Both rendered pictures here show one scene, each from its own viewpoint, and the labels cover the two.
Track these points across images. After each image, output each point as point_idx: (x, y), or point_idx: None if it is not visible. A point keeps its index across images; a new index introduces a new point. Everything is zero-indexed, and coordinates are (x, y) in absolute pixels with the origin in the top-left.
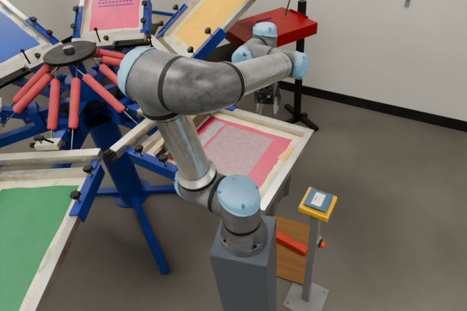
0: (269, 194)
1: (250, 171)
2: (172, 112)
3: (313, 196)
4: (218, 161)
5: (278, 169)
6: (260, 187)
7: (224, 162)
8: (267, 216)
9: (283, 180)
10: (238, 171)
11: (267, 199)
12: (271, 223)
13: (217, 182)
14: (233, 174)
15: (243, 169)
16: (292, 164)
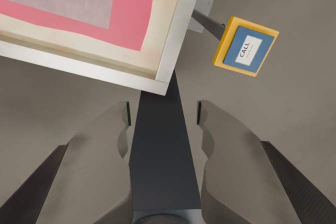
0: (166, 63)
1: None
2: None
3: (241, 45)
4: None
5: None
6: (145, 37)
7: None
8: (190, 209)
9: (187, 26)
10: None
11: (166, 75)
12: (196, 216)
13: None
14: (81, 11)
15: None
16: None
